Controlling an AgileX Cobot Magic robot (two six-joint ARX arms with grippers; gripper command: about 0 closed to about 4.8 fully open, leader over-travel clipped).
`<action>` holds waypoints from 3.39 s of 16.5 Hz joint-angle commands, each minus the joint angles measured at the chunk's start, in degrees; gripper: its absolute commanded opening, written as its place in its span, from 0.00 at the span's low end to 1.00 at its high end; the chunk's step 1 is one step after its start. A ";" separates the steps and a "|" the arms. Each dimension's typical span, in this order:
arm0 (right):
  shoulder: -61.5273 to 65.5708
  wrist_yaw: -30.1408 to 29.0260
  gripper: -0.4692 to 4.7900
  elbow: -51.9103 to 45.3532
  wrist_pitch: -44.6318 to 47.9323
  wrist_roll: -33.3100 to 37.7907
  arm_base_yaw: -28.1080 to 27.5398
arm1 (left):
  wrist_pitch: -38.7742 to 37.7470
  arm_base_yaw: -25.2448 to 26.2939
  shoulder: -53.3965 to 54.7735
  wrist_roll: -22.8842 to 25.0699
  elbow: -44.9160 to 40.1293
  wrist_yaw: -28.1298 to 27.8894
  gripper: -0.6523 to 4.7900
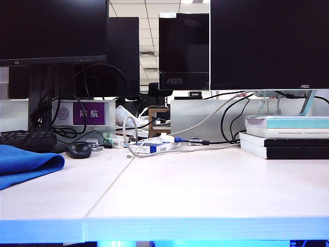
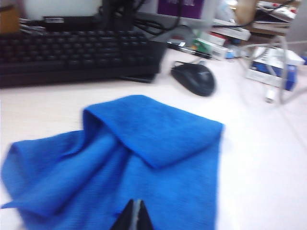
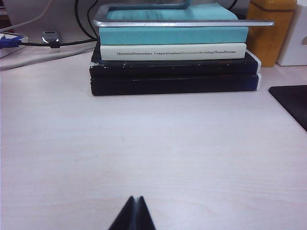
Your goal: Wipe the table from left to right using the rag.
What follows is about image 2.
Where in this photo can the green and white small box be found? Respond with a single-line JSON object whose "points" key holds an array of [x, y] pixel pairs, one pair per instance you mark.
{"points": [[211, 44]]}

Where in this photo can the black computer mouse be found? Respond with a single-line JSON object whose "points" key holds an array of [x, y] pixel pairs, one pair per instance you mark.
{"points": [[194, 79]]}

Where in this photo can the small wooden shelf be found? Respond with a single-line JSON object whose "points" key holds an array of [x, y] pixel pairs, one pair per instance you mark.
{"points": [[244, 12]]}

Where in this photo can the blue and white cardboard box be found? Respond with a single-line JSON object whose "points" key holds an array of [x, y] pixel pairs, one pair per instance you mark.
{"points": [[271, 67]]}

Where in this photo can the blue microfibre rag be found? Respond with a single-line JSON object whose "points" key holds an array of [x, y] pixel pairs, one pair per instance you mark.
{"points": [[156, 134]]}

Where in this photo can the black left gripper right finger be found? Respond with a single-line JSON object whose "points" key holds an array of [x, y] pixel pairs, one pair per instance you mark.
{"points": [[144, 220]]}

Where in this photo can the black computer keyboard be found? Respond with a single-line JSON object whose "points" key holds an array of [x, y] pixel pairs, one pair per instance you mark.
{"points": [[72, 52]]}

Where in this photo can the purple acrylic name sign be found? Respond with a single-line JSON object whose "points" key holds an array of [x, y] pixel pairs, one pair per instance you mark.
{"points": [[178, 8]]}

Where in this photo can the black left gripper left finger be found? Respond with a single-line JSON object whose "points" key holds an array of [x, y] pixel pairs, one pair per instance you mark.
{"points": [[127, 220]]}

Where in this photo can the black monitor with black stand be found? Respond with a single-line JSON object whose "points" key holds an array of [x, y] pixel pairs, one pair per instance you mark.
{"points": [[115, 14]]}

